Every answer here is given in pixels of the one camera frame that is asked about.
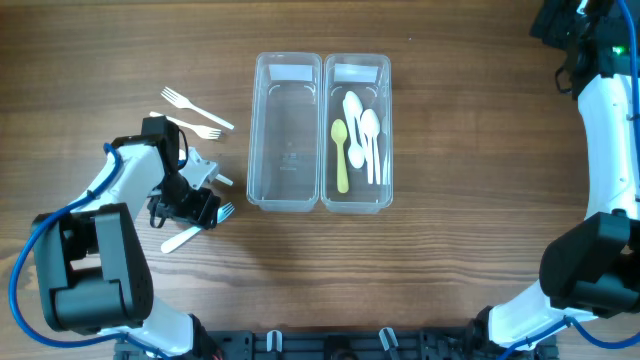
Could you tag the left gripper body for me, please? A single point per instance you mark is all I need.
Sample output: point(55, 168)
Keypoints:
point(201, 209)

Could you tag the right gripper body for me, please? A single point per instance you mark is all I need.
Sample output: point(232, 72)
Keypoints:
point(553, 25)

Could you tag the cream yellow spoon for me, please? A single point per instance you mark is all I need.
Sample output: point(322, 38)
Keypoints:
point(339, 135)

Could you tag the white spoon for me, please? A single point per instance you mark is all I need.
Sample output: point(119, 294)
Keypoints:
point(353, 109)
point(383, 144)
point(368, 156)
point(371, 125)

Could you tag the white spoon top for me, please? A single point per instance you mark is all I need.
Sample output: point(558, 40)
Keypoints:
point(353, 109)

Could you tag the white fork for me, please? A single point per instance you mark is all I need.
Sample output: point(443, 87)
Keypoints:
point(180, 239)
point(224, 179)
point(182, 102)

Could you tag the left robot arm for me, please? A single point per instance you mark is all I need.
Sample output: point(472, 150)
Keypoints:
point(93, 277)

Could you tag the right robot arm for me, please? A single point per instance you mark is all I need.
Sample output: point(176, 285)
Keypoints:
point(592, 271)

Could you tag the left clear plastic container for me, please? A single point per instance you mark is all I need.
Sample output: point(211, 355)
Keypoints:
point(283, 162)

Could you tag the clear plastic container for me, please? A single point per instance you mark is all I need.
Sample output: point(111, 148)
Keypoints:
point(283, 162)
point(369, 76)

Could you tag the right clear plastic container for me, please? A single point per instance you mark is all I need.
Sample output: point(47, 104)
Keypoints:
point(369, 76)

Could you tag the white fork top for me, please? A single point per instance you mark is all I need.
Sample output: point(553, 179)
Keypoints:
point(182, 102)

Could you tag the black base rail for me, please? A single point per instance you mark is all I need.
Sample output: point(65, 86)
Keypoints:
point(424, 344)

